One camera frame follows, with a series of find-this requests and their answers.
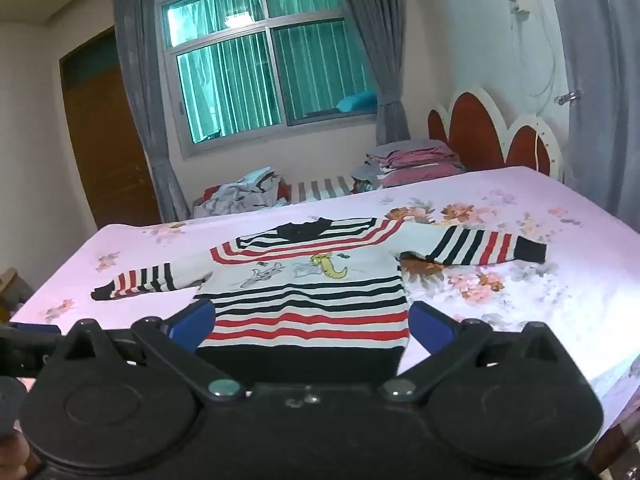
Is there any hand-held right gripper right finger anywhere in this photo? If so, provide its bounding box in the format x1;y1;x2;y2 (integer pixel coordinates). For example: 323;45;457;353
380;301;586;404

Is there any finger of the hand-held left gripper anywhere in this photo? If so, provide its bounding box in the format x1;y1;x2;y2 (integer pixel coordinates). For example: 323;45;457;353
0;323;63;377

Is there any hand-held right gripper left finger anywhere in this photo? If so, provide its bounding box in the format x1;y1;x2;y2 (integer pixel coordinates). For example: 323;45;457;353
37;300;246;402

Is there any striped cartoon print sweater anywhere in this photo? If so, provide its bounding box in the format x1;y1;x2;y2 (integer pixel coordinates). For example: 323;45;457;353
91;216;548;378

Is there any pile of crumpled grey clothes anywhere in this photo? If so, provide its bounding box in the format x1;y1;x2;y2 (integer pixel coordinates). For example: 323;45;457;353
192;166;291;220

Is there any wooden chair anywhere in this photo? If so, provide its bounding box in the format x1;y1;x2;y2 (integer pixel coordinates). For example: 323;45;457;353
0;267;36;323

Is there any pink floral bed sheet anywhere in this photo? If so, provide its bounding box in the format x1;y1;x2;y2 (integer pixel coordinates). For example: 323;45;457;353
9;165;640;441

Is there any stack of folded bedding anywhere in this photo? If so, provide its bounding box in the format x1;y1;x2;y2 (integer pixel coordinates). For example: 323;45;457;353
350;140;468;195

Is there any grey striped cloth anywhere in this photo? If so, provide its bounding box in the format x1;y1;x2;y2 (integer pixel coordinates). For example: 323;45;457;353
290;176;356;204

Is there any brown wooden door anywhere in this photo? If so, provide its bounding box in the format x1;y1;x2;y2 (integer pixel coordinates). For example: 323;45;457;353
59;26;162;231

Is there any red and white headboard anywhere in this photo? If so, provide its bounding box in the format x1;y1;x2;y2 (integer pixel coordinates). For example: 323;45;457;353
427;86;566;183

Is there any grey curtain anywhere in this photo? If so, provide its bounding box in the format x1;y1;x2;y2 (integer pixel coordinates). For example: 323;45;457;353
327;0;413;146
111;0;191;222
542;0;640;236

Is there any teal cloth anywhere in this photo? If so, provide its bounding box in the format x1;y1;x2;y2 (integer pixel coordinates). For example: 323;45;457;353
336;91;378;115

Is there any window with green glass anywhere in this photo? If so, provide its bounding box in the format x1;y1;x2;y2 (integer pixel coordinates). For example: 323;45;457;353
159;0;381;161

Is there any wooden bed frame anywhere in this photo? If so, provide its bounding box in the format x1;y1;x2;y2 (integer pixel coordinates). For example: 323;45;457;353
585;410;640;480

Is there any white wall cable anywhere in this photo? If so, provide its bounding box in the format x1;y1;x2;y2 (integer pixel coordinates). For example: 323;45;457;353
510;10;571;101

